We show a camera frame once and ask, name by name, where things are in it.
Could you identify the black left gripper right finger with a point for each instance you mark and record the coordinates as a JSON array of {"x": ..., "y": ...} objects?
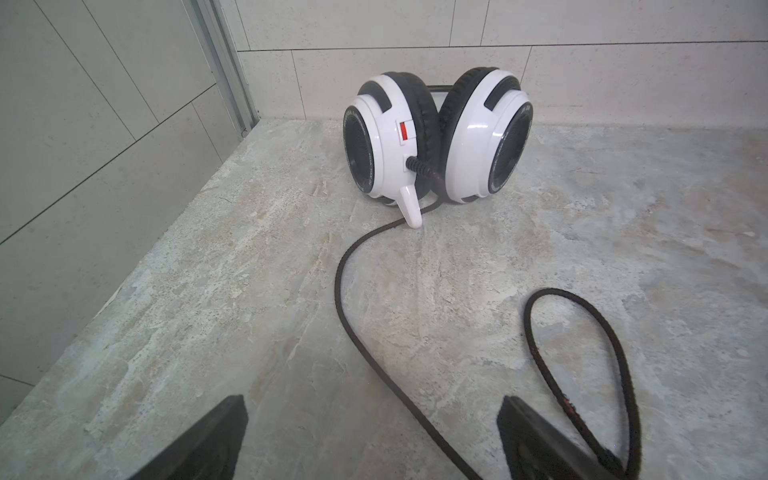
[{"x": 535, "y": 449}]

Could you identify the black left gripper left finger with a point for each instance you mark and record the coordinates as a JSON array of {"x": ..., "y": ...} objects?
[{"x": 207, "y": 450}]

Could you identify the white black gaming headphones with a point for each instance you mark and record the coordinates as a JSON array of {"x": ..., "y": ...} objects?
[{"x": 404, "y": 139}]

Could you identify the aluminium left corner post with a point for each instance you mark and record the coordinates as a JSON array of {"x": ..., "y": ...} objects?
[{"x": 221, "y": 54}]

